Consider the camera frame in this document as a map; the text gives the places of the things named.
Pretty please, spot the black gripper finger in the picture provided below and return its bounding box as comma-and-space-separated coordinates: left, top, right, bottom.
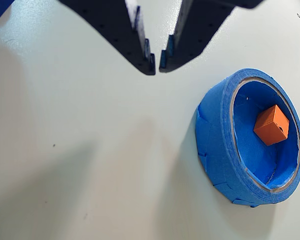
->
159, 0, 265, 74
58, 0, 157, 76

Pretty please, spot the orange cube block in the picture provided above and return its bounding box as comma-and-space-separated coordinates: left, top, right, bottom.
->
253, 104, 290, 146

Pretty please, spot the blue tape roll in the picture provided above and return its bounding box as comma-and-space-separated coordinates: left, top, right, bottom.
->
194, 67, 300, 208

